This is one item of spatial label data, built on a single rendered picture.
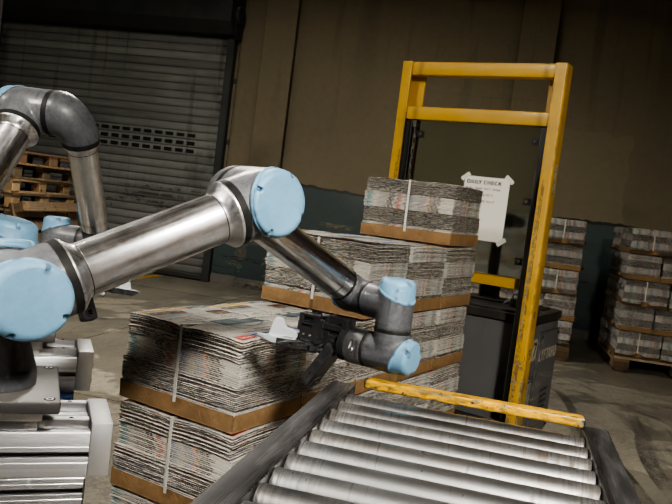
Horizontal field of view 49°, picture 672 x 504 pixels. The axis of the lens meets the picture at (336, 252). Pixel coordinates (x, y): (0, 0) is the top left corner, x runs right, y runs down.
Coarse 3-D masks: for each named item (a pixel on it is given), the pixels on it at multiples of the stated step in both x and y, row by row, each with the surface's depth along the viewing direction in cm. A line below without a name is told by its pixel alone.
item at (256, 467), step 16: (336, 384) 152; (352, 384) 154; (320, 400) 139; (336, 400) 140; (304, 416) 127; (320, 416) 128; (288, 432) 117; (304, 432) 118; (256, 448) 108; (272, 448) 109; (288, 448) 110; (240, 464) 101; (256, 464) 102; (272, 464) 102; (224, 480) 95; (240, 480) 95; (256, 480) 96; (208, 496) 89; (224, 496) 90; (240, 496) 90
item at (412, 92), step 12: (408, 72) 338; (408, 84) 338; (420, 84) 343; (408, 96) 338; (420, 96) 343; (396, 120) 341; (408, 120) 339; (396, 132) 340; (408, 132) 339; (396, 144) 340; (408, 144) 339; (396, 156) 340; (408, 156) 344; (396, 168) 340; (408, 168) 342
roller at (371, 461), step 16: (304, 448) 112; (320, 448) 112; (336, 448) 113; (352, 464) 110; (368, 464) 110; (384, 464) 110; (400, 464) 110; (416, 464) 110; (432, 480) 108; (448, 480) 107; (464, 480) 107; (480, 480) 107; (496, 480) 107; (512, 496) 105; (528, 496) 105; (544, 496) 105; (560, 496) 105; (576, 496) 105
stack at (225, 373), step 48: (144, 336) 188; (192, 336) 179; (240, 336) 176; (432, 336) 270; (144, 384) 188; (192, 384) 179; (240, 384) 173; (288, 384) 191; (144, 432) 188; (192, 432) 179; (240, 432) 177; (192, 480) 179
